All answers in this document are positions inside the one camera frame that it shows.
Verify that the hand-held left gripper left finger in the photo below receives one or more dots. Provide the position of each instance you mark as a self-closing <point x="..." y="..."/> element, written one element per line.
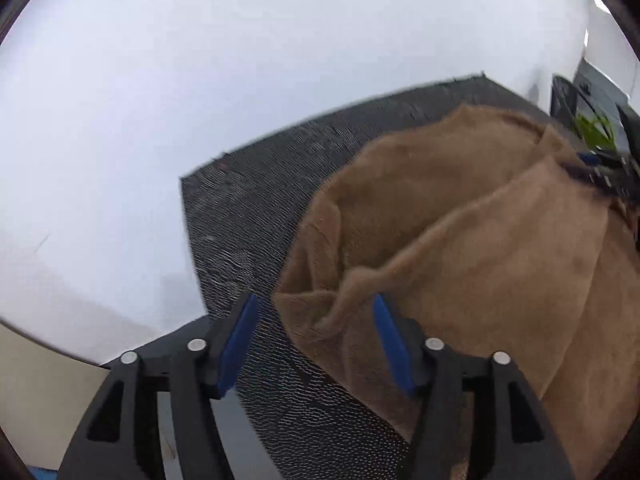
<point x="235" y="350"/>

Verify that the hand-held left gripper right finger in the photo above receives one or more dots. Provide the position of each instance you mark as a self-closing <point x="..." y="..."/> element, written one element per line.
<point x="392" y="350"/>

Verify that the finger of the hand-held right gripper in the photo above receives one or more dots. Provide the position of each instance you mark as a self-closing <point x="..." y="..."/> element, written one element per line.
<point x="589" y="158"/>
<point x="595" y="180"/>

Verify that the brown fleece towel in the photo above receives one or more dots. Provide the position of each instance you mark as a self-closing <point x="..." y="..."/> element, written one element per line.
<point x="475" y="260"/>

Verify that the green tote bag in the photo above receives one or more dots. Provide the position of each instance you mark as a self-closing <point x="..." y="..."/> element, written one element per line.
<point x="592" y="127"/>

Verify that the black plastic chair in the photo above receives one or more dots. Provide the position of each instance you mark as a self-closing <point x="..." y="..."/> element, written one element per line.
<point x="562" y="100"/>

